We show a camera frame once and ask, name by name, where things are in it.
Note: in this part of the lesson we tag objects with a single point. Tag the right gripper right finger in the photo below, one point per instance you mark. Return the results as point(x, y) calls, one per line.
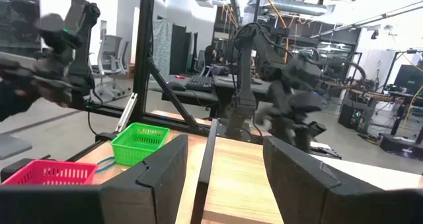
point(297, 184)

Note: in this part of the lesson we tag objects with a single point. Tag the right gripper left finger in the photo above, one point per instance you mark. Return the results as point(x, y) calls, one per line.
point(165, 184)

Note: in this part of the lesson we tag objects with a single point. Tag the green plastic basket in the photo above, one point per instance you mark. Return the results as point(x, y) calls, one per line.
point(138, 151)

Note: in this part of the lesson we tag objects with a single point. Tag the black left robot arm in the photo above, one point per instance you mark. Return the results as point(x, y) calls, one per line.
point(246, 85)

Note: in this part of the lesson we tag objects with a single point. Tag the black desk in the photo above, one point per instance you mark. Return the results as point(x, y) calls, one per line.
point(231, 85)

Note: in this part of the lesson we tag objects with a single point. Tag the grey office chair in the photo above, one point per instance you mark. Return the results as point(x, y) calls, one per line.
point(110, 52)

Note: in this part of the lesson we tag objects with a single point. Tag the black computer tower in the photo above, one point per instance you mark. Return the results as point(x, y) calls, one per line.
point(350, 115)

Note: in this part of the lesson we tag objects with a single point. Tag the thin blue rubber band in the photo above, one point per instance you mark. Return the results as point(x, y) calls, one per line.
point(105, 159)

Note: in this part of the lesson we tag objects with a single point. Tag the black table clamp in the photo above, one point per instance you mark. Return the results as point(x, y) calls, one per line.
point(105, 136)

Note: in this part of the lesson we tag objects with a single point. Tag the silver aluminium bar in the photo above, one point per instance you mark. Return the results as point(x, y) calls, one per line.
point(127, 111)

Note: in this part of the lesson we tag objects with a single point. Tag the black computer mouse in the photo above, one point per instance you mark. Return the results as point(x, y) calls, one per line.
point(176, 86)

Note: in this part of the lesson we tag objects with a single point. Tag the black keyboard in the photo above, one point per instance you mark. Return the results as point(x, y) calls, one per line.
point(198, 82)

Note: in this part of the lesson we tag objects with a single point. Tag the person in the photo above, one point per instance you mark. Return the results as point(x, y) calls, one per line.
point(210, 53)

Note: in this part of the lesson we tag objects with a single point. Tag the black floor equipment box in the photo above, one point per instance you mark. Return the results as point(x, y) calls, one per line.
point(401, 146)

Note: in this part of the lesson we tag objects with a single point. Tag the red plastic basket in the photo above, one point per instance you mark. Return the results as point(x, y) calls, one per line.
point(49, 174)

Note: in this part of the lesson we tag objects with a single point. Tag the black computer monitor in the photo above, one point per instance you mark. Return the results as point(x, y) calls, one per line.
point(409, 78)

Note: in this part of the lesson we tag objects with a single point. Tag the silver ventilation duct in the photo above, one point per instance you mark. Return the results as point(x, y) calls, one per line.
point(297, 7)

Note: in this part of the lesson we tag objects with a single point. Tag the black aluminium frame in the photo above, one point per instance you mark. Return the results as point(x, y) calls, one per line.
point(143, 52)

